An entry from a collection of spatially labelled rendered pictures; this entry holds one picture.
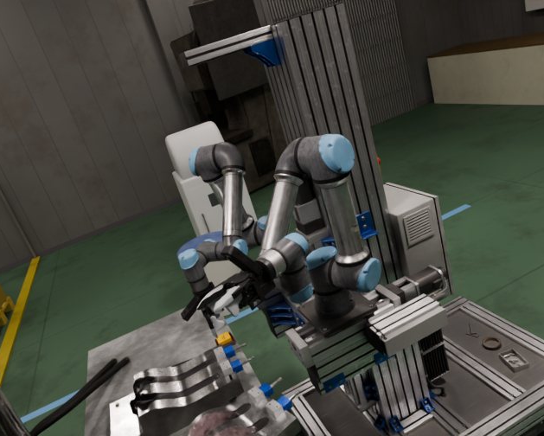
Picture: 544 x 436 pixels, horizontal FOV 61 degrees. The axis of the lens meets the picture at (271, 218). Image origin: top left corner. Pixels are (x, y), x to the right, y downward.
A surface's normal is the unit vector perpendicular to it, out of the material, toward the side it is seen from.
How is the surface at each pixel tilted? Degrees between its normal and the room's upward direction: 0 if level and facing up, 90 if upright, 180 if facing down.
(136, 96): 90
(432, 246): 90
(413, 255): 90
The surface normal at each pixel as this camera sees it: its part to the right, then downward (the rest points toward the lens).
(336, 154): 0.67, -0.07
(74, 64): 0.36, 0.24
